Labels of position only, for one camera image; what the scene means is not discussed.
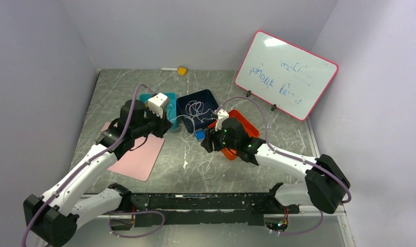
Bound teal plastic tray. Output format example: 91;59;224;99
138;92;180;132

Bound pink clipboard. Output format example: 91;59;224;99
107;134;165;182

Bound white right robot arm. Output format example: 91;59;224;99
201;117;350;214

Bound orange plastic tray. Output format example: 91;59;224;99
205;110;265;165

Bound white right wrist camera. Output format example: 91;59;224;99
214;109;229;131

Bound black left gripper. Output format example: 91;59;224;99
132;105;173;139

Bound navy blue plastic tray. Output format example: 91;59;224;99
176;89;219;133

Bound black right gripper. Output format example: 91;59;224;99
201;124;239;153

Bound short white cable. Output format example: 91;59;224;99
184;100;204;118

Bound yellow block eraser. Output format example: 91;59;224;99
176;67;188;76

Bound pink framed whiteboard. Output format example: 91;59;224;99
235;31;339;121

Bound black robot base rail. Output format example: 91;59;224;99
109;183;299;227

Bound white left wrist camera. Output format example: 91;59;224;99
148;93;170;118

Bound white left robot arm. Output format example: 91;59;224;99
22;93;172;246

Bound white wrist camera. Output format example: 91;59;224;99
214;109;229;131
148;93;170;118

